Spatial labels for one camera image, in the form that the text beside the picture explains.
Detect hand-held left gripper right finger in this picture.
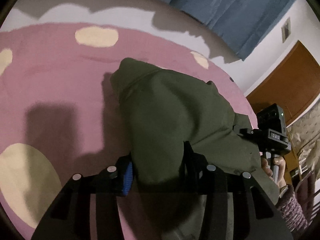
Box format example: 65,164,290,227
182,141,294,240

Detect brown wooden furniture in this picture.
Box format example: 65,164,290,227
283,152,301,188

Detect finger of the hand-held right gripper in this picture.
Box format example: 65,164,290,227
232,124,255,138

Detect grey wall vent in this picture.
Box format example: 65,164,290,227
281,17,292,43

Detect blue curtain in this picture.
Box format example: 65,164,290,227
24,0,301,61

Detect person's right hand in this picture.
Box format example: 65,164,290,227
260,155,287,189

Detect dark green zip jacket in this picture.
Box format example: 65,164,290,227
109,57,280,240

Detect person's right forearm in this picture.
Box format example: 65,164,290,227
275,184,310,239

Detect pink bed sheet cream dots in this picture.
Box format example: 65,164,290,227
0,22,258,240

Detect brown wooden door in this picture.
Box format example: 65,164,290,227
246,40,320,126

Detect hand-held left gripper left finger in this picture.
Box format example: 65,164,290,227
30,155,135,240

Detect beige patterned cloth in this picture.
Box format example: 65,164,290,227
286,104,320,180

